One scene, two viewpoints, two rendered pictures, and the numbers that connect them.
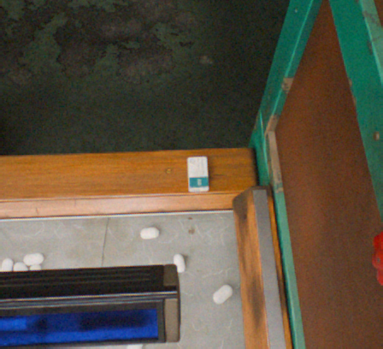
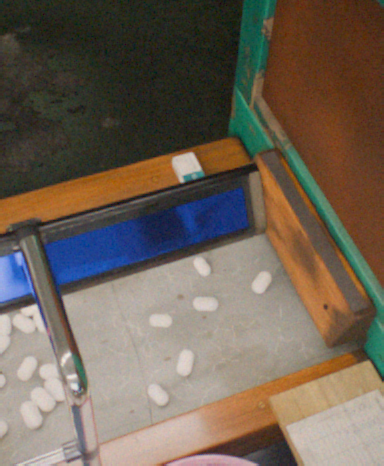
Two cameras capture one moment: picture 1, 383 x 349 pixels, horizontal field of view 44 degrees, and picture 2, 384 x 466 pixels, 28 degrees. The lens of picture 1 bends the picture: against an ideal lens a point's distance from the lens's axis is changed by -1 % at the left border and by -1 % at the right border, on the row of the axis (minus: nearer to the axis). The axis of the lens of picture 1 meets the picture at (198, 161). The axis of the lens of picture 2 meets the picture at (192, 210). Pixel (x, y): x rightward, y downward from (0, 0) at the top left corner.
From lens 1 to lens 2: 0.46 m
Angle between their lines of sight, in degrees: 14
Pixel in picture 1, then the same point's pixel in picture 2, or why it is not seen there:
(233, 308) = (278, 295)
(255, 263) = (290, 221)
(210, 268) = (237, 263)
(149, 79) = (42, 162)
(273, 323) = (332, 264)
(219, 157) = (205, 153)
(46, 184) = not seen: hidden behind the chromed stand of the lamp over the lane
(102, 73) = not seen: outside the picture
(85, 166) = (58, 197)
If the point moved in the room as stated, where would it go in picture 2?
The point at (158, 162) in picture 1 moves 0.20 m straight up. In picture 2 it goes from (140, 174) to (138, 81)
